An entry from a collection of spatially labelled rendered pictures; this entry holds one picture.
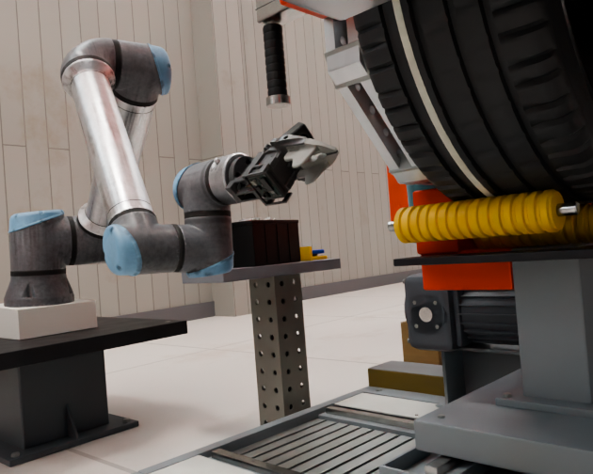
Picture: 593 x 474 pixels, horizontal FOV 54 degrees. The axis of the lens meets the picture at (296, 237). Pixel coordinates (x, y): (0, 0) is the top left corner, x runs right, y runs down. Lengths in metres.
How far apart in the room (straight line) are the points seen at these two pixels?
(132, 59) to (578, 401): 1.15
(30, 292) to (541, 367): 1.35
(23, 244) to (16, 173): 2.18
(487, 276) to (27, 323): 1.23
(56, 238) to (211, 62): 3.17
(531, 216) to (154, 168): 3.81
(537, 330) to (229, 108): 3.97
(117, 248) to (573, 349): 0.73
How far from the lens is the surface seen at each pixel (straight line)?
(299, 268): 1.54
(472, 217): 0.86
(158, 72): 1.48
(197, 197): 1.10
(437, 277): 1.01
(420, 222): 0.91
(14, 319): 1.76
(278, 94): 1.07
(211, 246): 1.08
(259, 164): 0.97
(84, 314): 1.81
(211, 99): 4.71
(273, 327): 1.55
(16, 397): 1.76
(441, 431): 0.88
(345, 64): 0.85
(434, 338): 1.35
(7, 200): 3.91
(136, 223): 1.06
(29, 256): 1.79
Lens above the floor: 0.49
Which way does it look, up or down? 1 degrees up
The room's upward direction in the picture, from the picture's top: 4 degrees counter-clockwise
